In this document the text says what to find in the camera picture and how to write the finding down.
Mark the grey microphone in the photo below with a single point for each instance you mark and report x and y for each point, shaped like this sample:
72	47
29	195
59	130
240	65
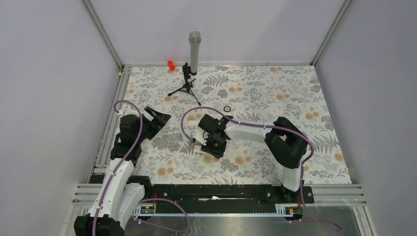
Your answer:
194	40

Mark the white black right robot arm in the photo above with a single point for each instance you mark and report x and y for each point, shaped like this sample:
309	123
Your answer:
285	142

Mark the orange plastic clip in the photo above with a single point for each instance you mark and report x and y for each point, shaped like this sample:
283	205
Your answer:
171	65

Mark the slotted grey cable duct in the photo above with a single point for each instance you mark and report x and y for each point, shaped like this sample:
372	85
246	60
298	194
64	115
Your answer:
149	211

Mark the black microphone stand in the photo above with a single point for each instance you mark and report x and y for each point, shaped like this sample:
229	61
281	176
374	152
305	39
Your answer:
188	83

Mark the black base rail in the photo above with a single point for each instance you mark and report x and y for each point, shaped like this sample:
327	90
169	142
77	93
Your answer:
206	198

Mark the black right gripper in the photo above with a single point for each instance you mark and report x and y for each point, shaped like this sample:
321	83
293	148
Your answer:
218	153

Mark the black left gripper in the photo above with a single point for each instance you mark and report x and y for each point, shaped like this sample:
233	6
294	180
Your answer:
159	121

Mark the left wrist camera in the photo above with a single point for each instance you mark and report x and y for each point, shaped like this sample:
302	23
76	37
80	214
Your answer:
128	111

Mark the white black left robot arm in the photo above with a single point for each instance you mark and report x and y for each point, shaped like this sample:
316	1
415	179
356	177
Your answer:
121	190

